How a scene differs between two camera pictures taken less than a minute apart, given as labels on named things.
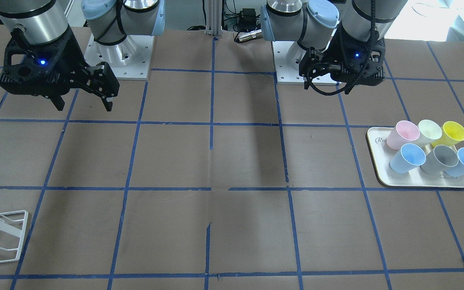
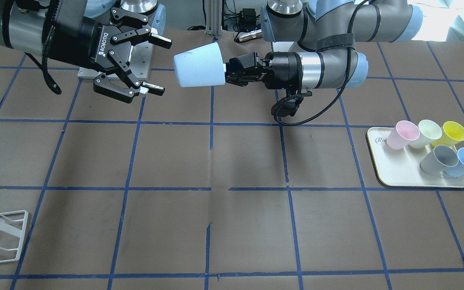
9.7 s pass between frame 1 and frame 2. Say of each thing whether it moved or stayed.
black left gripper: moved
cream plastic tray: stayed
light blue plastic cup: moved
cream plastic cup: stayed
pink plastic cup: stayed
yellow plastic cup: stayed
